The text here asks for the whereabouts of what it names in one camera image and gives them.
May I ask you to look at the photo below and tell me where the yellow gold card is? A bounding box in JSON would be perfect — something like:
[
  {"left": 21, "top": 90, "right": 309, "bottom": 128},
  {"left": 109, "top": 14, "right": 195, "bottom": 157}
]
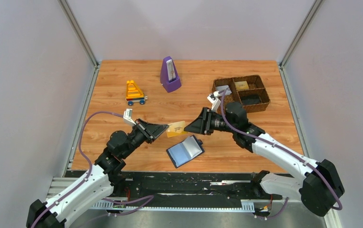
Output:
[{"left": 166, "top": 121, "right": 187, "bottom": 138}]

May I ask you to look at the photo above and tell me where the blue leather card holder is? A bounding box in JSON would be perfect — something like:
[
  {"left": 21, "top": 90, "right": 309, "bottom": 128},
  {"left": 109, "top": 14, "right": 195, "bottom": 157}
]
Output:
[{"left": 166, "top": 135, "right": 205, "bottom": 169}]

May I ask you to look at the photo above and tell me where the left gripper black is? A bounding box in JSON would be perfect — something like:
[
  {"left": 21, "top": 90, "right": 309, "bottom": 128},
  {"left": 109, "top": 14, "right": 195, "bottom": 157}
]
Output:
[{"left": 121, "top": 118, "right": 169, "bottom": 159}]

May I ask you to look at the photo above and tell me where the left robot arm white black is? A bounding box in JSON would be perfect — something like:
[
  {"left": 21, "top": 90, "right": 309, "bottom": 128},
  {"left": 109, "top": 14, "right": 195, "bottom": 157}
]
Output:
[{"left": 26, "top": 119, "right": 169, "bottom": 228}]

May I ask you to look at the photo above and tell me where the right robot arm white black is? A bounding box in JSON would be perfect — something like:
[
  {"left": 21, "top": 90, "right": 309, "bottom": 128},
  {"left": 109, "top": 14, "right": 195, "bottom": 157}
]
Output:
[{"left": 184, "top": 102, "right": 345, "bottom": 217}]

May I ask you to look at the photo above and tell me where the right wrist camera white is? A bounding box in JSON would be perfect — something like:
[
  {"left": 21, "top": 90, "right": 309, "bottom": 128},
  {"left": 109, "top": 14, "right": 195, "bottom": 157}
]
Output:
[{"left": 207, "top": 91, "right": 223, "bottom": 112}]

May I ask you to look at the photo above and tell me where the slotted cable duct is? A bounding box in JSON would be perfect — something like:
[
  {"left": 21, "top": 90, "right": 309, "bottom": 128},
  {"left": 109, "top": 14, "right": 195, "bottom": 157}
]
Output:
[{"left": 90, "top": 199, "right": 255, "bottom": 213}]

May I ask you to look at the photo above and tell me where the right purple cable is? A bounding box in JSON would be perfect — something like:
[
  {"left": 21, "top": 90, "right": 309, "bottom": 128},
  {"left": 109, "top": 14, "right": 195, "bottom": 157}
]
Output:
[{"left": 219, "top": 89, "right": 343, "bottom": 220}]

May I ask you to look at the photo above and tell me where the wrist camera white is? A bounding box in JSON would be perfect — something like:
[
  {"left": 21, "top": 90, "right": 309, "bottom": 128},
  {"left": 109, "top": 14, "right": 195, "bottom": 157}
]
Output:
[
  {"left": 123, "top": 108, "right": 136, "bottom": 126},
  {"left": 207, "top": 91, "right": 223, "bottom": 112}
]

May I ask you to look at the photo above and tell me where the black card with stripe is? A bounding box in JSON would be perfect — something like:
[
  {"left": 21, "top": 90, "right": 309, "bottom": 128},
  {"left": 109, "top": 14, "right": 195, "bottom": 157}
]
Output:
[{"left": 240, "top": 94, "right": 262, "bottom": 106}]

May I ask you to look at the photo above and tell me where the yellow toy on wheels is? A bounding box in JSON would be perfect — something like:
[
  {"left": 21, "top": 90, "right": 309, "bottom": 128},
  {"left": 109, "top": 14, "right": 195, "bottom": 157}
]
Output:
[{"left": 125, "top": 80, "right": 148, "bottom": 106}]

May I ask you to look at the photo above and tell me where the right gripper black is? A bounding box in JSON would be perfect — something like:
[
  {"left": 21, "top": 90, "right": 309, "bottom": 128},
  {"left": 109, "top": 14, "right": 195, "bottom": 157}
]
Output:
[{"left": 184, "top": 107, "right": 236, "bottom": 136}]

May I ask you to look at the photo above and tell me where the purple cable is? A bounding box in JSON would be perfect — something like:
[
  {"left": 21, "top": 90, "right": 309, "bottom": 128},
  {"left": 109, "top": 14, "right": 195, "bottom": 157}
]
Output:
[
  {"left": 30, "top": 111, "right": 155, "bottom": 228},
  {"left": 219, "top": 89, "right": 343, "bottom": 220}
]

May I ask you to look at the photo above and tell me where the purple metronome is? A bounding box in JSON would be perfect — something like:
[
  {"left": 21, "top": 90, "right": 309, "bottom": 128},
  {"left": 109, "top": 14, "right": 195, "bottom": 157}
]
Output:
[{"left": 160, "top": 56, "right": 182, "bottom": 93}]

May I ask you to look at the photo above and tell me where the white silver card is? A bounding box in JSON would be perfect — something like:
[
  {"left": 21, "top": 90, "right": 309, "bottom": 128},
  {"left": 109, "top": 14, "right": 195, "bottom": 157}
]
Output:
[{"left": 215, "top": 85, "right": 232, "bottom": 96}]

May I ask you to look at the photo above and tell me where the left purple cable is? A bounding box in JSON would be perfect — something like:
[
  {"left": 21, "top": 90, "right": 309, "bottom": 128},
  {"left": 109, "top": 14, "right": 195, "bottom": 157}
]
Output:
[{"left": 30, "top": 111, "right": 155, "bottom": 228}]

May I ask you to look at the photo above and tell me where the brown wicker divided basket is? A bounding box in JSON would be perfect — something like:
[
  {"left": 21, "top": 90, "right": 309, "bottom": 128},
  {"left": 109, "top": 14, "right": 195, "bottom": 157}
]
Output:
[{"left": 212, "top": 75, "right": 270, "bottom": 113}]

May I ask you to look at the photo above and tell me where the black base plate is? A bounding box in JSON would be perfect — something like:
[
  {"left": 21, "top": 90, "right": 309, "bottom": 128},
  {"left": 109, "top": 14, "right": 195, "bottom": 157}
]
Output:
[{"left": 110, "top": 171, "right": 282, "bottom": 207}]

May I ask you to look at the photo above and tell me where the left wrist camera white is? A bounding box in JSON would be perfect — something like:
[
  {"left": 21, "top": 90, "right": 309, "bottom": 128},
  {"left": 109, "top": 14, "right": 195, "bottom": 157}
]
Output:
[{"left": 123, "top": 108, "right": 136, "bottom": 126}]

